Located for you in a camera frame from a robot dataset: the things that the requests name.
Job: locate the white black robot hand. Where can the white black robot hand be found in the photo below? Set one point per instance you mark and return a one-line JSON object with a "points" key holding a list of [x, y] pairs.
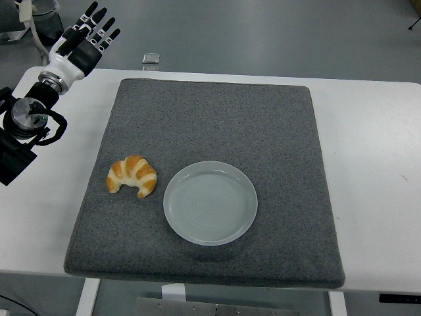
{"points": [[67, 66]]}

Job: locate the golden croissant bread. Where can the golden croissant bread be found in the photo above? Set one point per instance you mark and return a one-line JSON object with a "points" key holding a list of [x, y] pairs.
{"points": [[133, 171]]}

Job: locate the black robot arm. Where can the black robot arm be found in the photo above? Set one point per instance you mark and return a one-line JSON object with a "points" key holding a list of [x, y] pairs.
{"points": [[19, 115]]}

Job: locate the pale grey round plate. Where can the pale grey round plate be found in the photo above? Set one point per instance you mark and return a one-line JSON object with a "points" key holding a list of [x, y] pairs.
{"points": [[210, 204]]}

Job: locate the black trash bin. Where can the black trash bin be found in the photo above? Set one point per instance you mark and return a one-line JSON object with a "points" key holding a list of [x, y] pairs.
{"points": [[49, 23]]}

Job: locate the silver floor socket box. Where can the silver floor socket box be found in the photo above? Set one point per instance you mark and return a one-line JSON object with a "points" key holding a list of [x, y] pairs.
{"points": [[151, 58]]}

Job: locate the grey felt mat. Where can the grey felt mat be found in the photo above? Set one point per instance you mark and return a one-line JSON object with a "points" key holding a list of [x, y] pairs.
{"points": [[213, 125]]}

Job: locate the white table leg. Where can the white table leg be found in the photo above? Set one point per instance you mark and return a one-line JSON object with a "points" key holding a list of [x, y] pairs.
{"points": [[87, 298], [337, 304]]}

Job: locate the black tripod leg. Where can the black tripod leg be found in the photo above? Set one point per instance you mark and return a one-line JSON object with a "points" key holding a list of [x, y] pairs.
{"points": [[414, 23]]}

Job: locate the black table control panel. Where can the black table control panel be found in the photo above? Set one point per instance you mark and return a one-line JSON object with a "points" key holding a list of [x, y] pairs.
{"points": [[399, 298]]}

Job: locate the white frame chair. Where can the white frame chair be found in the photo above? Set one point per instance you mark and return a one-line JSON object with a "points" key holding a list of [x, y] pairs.
{"points": [[33, 26]]}

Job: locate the white table bracket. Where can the white table bracket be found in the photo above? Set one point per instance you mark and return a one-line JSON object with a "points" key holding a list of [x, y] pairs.
{"points": [[173, 293]]}

